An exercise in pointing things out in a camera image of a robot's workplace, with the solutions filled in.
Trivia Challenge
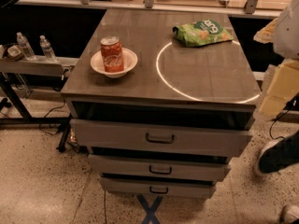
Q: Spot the top grey drawer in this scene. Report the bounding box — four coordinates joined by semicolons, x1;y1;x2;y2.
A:
71;119;252;157

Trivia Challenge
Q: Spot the person's dark shoe and leg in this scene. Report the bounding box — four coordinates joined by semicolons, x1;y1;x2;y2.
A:
254;132;299;176

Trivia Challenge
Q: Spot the orange soda can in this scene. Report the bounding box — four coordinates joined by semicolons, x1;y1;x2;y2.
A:
101;36;124;73

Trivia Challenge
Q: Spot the middle grey drawer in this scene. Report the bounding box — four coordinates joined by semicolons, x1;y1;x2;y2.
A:
88;155;231;182

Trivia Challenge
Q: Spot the background shelf rail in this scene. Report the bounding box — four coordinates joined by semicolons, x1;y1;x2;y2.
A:
18;0;292;18

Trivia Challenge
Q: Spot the green chip bag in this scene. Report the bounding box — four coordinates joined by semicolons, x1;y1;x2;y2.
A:
173;19;234;48

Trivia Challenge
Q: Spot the grey drawer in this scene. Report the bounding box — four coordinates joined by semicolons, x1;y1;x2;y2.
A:
100;177;216;199
71;119;252;157
88;155;231;182

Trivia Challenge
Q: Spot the black floor cable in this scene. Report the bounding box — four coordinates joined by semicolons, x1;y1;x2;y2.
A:
37;100;71;136

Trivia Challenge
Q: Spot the clear water bottle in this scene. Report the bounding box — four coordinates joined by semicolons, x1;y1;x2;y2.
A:
17;32;36;61
39;35;57;63

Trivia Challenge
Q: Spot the small bowl on side table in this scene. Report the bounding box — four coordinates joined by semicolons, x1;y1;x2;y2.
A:
3;44;23;61

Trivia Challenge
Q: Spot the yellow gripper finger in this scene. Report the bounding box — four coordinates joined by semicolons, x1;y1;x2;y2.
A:
253;59;299;121

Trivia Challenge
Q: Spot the bottom grey drawer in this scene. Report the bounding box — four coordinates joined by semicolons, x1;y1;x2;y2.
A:
100;177;216;199

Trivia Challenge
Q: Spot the grey side table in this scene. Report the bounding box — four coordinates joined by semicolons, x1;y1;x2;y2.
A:
0;56;78;152

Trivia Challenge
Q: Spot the left clear water bottle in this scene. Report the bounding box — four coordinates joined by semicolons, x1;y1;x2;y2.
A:
17;32;36;61

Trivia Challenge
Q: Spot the right clear water bottle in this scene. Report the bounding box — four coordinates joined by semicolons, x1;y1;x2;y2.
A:
39;35;57;63

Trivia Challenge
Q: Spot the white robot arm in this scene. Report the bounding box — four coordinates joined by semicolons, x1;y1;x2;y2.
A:
253;0;299;120

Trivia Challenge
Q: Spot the blue tape cross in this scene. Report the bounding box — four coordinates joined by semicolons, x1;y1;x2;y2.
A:
136;195;163;224

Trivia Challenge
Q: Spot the white shoe bottom right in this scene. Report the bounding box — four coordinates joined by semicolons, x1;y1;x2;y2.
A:
279;205;299;224

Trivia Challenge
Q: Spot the white paper bowl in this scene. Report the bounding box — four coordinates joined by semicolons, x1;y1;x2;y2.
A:
91;48;137;78

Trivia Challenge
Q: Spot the grey drawer cabinet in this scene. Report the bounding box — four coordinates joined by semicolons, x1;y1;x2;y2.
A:
62;9;260;187

